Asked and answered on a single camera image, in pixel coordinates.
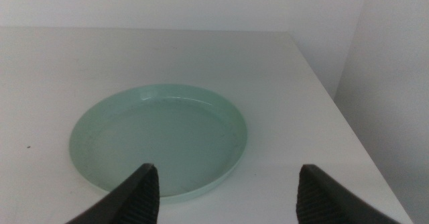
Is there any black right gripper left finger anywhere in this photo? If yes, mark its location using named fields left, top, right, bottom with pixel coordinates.
left=65, top=163, right=161, bottom=224

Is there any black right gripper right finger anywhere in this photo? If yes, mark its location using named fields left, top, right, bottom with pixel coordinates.
left=295, top=164, right=403, bottom=224

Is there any pale green shallow bowl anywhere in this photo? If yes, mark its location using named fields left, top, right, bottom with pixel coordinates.
left=68, top=83, right=249, bottom=205

